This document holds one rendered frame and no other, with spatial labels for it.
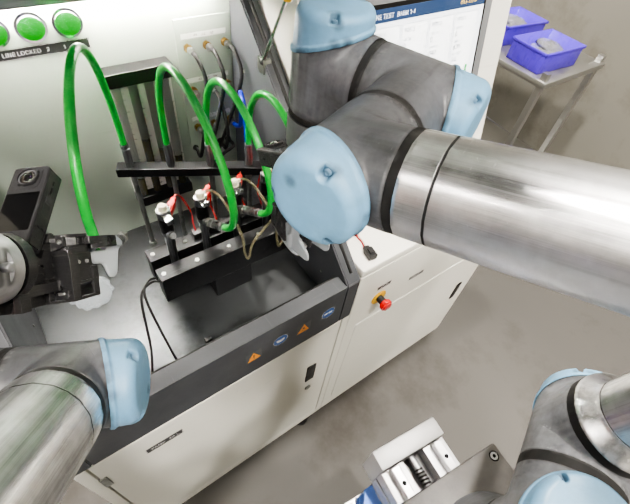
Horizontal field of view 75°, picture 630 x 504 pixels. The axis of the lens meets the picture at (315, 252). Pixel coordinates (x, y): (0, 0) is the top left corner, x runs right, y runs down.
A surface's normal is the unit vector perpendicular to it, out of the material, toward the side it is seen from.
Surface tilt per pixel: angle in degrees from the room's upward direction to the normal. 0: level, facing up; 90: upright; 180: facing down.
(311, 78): 90
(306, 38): 88
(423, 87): 23
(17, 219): 15
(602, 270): 77
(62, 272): 45
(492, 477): 0
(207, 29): 90
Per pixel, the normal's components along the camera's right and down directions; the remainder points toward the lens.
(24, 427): 0.51, -0.86
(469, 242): -0.55, 0.66
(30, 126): 0.58, 0.66
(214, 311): 0.11, -0.64
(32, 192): -0.07, -0.48
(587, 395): -0.48, -0.77
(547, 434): -0.63, -0.75
